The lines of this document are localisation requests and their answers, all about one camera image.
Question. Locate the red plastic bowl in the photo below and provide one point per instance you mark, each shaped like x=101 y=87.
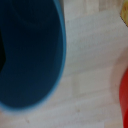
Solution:
x=124 y=96

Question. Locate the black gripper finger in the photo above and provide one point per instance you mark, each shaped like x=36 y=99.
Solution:
x=2 y=53

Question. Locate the yellow snack packet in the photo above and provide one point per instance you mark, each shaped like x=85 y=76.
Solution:
x=124 y=12

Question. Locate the blue plastic mug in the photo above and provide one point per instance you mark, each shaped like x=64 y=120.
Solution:
x=33 y=50

